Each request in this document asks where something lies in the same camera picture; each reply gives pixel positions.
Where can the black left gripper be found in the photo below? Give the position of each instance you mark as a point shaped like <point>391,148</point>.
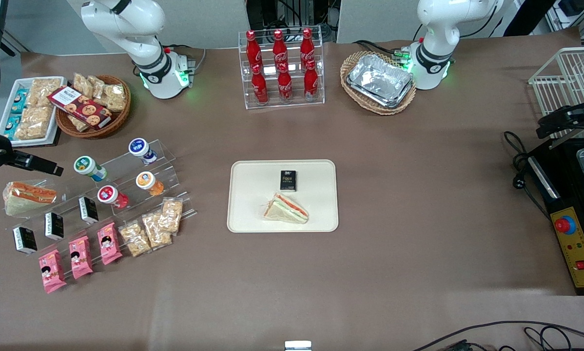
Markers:
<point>575,117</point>

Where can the green gum bottle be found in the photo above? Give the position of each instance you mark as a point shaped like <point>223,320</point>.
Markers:
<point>89,168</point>

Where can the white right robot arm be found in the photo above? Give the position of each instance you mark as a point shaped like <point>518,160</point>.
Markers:
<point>146,29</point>

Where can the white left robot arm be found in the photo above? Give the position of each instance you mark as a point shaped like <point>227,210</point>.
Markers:
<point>436,29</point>

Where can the white rectangular tray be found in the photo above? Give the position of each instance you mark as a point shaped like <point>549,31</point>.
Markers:
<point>4,114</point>

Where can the red gum bottle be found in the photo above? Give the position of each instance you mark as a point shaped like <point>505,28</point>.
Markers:
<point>111,196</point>

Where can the blue gum bottle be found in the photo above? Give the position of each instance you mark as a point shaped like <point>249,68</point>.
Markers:
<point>142,150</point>

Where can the orange gum bottle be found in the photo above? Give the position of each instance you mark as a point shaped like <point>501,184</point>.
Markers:
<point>149,183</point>

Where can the cream plastic tray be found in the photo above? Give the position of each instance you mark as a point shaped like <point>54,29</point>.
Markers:
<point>253,204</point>

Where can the wrapped triangle sandwich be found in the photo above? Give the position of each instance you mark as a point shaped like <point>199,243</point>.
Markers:
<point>26,197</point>
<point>286,210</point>

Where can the black sealing machine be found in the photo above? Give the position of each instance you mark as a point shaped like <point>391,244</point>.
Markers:
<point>562,165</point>

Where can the wrapped rice crisp bar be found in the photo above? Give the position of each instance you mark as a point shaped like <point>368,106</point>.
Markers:
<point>82,84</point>
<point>76,123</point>
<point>98,85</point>
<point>44,91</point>
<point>171,216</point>
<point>114,97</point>
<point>156,230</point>
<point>33,123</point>
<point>135,239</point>

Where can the blue snack pack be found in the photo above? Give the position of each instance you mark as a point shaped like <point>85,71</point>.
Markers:
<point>19,101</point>
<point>12,126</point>

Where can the black tissue pack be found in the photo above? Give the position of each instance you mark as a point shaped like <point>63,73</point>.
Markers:
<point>54,225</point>
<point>25,240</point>
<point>88,209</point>
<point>288,180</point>

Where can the red cookie box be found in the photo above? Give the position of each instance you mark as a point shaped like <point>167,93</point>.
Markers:
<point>80,107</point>

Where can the dark brown wicker basket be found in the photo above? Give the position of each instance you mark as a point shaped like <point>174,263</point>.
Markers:
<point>119,122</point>

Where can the pink snack pack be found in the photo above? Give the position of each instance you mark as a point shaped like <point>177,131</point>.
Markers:
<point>109,243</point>
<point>52,271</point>
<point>80,257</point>

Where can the red emergency stop button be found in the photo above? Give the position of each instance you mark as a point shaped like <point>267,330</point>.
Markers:
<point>564,224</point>

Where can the yellow control panel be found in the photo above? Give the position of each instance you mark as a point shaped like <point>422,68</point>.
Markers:
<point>582,248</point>

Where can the clear acrylic step stand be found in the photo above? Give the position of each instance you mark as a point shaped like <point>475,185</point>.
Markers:
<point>175,204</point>

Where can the light tan wicker basket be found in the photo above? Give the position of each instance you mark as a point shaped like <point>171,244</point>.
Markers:
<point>353,95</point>

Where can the red cola bottle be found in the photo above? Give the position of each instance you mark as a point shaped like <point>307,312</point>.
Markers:
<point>307,46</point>
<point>284,84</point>
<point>260,85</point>
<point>253,48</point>
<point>311,80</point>
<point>280,48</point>

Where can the clear acrylic bottle rack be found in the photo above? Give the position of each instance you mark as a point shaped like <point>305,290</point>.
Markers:
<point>294,103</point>

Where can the dark equipment rack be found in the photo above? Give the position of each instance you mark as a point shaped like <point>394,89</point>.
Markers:
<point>292,14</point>

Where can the small white device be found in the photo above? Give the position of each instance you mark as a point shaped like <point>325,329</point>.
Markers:
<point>298,345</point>

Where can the metal frame shelf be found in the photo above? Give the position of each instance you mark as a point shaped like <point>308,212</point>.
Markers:
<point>574,19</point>

